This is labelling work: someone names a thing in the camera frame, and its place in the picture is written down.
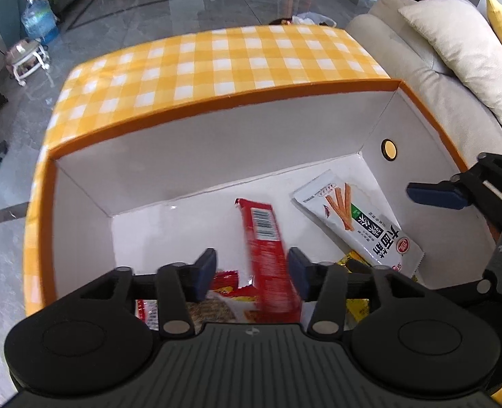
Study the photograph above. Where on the beige sofa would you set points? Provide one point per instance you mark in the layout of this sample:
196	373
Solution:
403	63

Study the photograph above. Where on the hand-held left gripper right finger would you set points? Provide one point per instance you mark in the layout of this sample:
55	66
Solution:
299	276

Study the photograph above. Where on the yellow checked tablecloth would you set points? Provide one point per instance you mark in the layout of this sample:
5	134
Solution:
191	59

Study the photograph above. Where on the beige pillow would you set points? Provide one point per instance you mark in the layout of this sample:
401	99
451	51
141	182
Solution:
459	46

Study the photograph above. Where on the orange cardboard box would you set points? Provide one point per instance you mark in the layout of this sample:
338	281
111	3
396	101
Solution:
276	136

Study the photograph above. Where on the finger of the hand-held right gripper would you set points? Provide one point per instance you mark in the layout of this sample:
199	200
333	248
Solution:
435	193
474	290

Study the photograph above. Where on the white stick snack packet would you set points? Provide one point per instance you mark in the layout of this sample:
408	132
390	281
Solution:
361	221

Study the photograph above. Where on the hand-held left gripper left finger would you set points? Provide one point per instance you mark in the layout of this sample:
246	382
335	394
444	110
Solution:
204	273

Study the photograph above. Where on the blue water bottle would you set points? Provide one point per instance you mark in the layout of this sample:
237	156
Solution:
38	21

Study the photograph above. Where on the peanut snack packet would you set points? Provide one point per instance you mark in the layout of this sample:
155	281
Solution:
214	312

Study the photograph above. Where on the slim red snack packet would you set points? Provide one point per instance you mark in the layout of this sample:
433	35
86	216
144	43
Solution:
268	255

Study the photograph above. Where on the yellow snack packet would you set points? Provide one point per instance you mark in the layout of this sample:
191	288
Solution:
357	310

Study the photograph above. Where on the red foil snack packet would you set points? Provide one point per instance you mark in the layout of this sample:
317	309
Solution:
229	289

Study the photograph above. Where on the white plastic bag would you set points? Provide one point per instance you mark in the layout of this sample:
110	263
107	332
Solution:
316	19

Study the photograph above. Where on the small white wheeled stool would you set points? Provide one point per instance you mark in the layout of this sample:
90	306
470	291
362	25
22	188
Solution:
23	57

